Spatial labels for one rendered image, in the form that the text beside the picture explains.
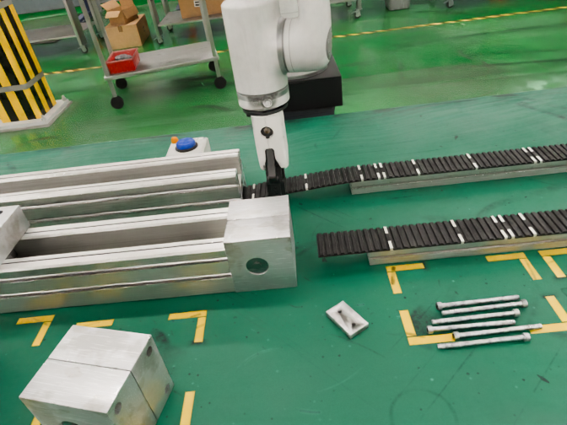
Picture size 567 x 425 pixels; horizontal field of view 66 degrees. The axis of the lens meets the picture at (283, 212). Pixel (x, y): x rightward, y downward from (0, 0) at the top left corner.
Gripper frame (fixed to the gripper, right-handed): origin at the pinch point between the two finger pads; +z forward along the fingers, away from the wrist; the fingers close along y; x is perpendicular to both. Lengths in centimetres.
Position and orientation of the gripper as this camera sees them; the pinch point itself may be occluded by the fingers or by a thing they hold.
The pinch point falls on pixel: (276, 182)
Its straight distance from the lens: 81.2
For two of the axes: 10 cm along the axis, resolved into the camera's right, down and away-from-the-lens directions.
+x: -9.9, 1.0, 0.6
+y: -0.1, -5.9, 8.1
